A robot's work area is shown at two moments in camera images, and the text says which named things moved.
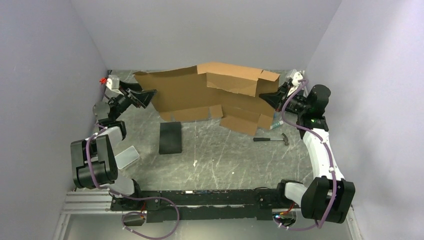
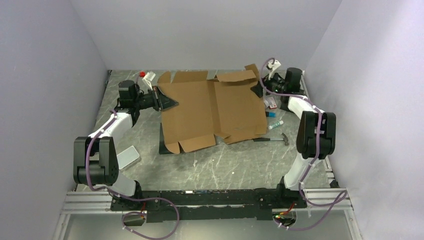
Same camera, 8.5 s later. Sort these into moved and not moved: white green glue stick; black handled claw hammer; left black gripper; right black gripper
Moved: right black gripper; left black gripper
Not moved: black handled claw hammer; white green glue stick
